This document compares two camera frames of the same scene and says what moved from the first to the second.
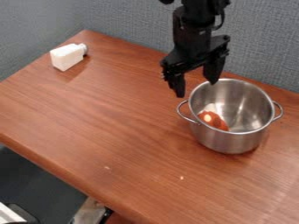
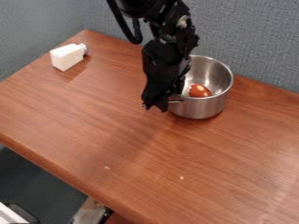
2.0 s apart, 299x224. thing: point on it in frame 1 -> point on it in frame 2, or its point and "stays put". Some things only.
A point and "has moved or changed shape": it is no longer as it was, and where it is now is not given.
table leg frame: (92, 213) stays put
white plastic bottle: (68, 55) stays put
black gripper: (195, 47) -> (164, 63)
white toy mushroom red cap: (211, 117) -> (200, 90)
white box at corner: (8, 216) stays put
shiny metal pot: (229, 114) has moved or changed shape
